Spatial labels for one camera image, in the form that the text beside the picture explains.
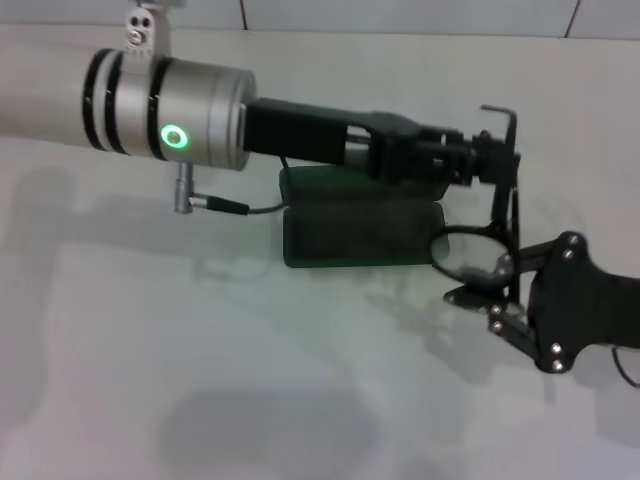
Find left gripper cable with connector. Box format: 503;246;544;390
173;154;290;217

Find gripper cable with connector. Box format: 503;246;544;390
173;154;290;217
611;343;640;389

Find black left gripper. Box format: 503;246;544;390
242;98;485;188

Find right gripper cable with connector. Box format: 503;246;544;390
611;343;640;389

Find green glasses case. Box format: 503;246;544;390
277;163;447;272

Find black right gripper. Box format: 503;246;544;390
488;230;640;375

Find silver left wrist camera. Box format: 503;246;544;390
124;0;187;65

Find black glasses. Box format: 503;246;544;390
429;103;523;314

